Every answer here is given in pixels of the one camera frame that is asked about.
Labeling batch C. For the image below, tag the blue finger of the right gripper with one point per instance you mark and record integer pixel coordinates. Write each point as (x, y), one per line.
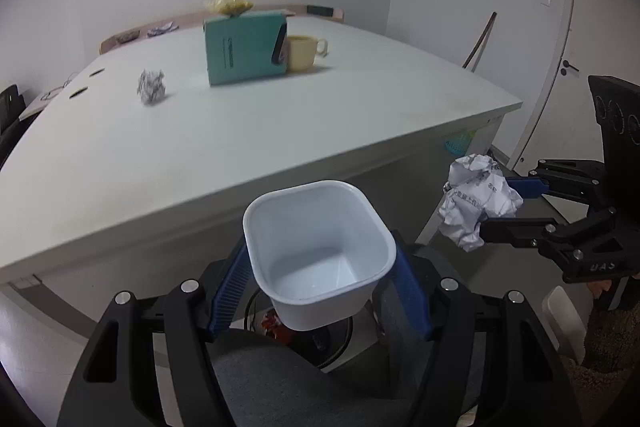
(517, 232)
(530, 187)

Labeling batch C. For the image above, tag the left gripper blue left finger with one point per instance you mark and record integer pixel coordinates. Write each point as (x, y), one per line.
(226, 281)

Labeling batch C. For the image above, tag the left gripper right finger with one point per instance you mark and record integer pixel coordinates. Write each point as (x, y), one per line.
(413, 297)

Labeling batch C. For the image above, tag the white paper ball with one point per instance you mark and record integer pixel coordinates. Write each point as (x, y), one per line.
(475, 190)

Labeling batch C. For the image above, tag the white plastic square container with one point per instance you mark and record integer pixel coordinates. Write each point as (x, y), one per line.
(317, 250)

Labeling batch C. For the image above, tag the cream yellow mug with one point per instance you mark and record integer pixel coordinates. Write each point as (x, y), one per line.
(303, 50)

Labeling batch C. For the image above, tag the teal cardboard box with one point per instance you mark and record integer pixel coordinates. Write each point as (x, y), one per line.
(247, 47)

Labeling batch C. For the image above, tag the black mesh trash bin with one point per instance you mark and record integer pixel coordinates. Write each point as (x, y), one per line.
(349, 345)

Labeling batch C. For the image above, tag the person's right hand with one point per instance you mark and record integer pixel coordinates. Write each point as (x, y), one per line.
(597, 288)

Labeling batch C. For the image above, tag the red crumpled wrapper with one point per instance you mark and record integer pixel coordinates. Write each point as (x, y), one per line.
(272, 327)

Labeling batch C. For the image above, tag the grey trousers leg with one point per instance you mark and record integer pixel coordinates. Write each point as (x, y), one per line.
(267, 384)

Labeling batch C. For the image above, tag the wooden stick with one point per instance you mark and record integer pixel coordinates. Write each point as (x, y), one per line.
(480, 42)

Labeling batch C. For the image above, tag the brown fleece sleeve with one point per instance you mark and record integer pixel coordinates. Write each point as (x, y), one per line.
(606, 383)

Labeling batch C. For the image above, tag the white table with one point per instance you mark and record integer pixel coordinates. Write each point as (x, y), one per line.
(99, 173)

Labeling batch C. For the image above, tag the white door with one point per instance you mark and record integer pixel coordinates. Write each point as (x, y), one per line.
(598, 37)

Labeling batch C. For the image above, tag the black office chair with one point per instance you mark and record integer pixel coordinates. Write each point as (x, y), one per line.
(12, 104)

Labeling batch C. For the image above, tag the yellow snack bag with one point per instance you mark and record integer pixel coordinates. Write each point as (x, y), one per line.
(230, 8)

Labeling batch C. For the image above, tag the black camera box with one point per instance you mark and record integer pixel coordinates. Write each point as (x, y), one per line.
(616, 103)

